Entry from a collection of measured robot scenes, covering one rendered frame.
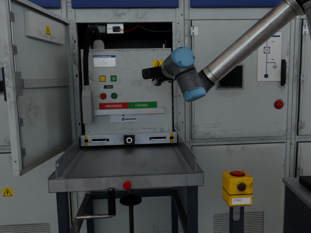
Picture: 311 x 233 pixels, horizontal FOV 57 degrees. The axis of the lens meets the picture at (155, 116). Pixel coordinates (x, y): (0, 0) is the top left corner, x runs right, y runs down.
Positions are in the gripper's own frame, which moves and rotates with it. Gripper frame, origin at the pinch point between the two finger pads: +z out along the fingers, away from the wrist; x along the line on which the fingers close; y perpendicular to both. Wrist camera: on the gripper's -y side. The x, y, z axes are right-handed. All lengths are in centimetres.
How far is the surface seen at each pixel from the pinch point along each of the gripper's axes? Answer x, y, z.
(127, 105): -8.6, -9.8, 18.0
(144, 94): -3.7, -0.6, 14.1
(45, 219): -69, -60, 67
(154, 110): -13.4, 3.2, 11.3
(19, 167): -35, -64, -4
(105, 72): 10.1, -20.5, 16.0
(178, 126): -22.0, 24.8, 32.3
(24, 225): -71, -72, 72
